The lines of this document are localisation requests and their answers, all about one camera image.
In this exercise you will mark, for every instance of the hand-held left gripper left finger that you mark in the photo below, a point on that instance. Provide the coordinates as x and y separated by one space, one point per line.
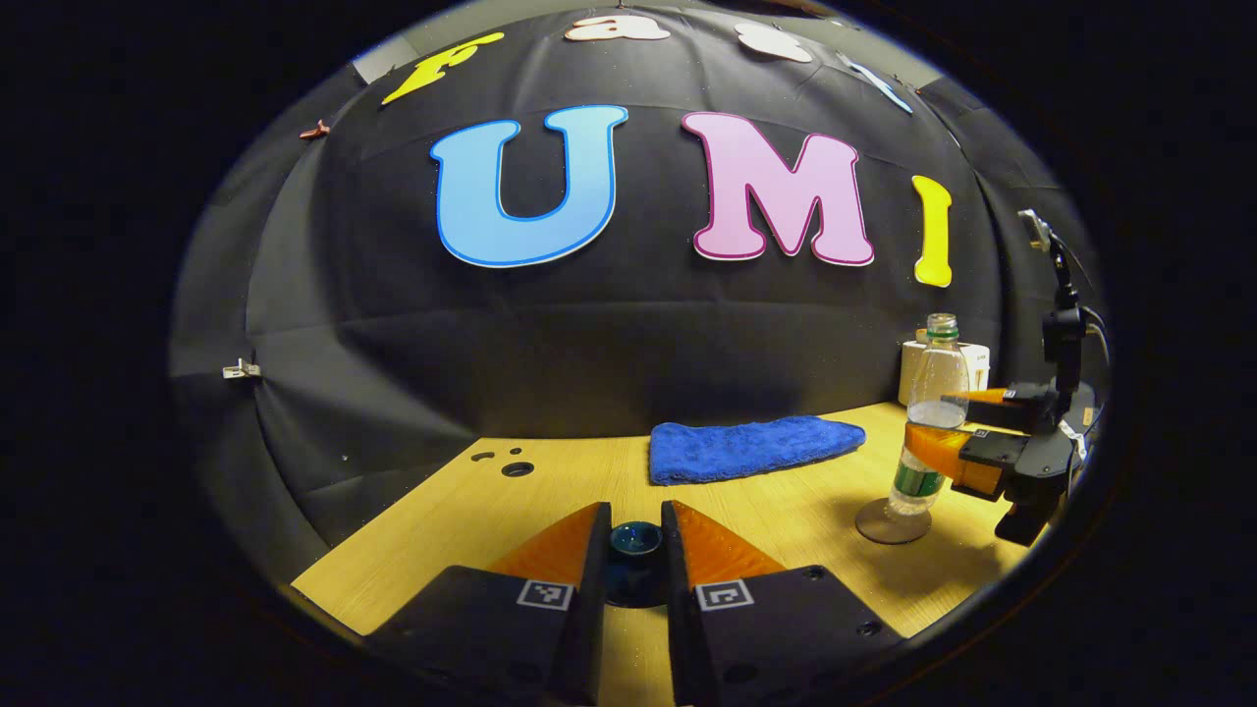
587 609

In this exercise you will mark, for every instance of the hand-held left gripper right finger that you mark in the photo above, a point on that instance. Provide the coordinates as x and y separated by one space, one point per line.
680 609

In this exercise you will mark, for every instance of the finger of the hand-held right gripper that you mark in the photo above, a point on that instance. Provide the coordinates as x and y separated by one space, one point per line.
1021 407
992 454

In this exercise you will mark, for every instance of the teal teacup lid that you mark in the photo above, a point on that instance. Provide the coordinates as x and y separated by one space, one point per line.
636 565

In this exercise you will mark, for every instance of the clear plastic water bottle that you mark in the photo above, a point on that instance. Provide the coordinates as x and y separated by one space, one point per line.
938 378

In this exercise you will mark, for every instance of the round brown coaster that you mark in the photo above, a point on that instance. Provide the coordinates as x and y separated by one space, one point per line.
889 528

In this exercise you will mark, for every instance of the white toaster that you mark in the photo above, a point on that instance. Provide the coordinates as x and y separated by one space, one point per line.
977 365

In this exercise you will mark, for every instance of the blue towel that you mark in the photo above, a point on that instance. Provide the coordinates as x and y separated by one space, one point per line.
746 447

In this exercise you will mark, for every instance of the white clip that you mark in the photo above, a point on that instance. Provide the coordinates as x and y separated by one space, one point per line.
241 370

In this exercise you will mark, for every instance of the red clip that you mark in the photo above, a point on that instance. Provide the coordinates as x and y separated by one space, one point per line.
314 130

